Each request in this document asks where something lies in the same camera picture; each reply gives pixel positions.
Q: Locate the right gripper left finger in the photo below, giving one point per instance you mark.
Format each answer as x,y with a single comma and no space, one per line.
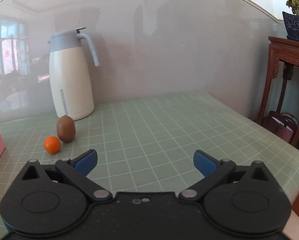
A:
49,199

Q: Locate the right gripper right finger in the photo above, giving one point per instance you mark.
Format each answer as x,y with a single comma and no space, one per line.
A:
238,199

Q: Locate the brown kiwi fruit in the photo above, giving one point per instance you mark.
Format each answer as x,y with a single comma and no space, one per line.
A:
66,129

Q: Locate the orange tangerine back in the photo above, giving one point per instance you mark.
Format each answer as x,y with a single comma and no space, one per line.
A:
52,145

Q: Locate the dark red bag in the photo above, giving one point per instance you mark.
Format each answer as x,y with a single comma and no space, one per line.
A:
284,125

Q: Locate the white thermos jug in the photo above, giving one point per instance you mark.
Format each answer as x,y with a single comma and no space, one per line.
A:
69,73

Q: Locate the green grid tablecloth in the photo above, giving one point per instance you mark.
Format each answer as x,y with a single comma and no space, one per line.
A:
148,144

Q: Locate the carved wooden plant stand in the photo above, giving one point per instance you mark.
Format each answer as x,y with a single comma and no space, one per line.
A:
280,50

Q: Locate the blue patterned plant pot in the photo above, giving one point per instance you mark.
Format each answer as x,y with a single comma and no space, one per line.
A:
291,23

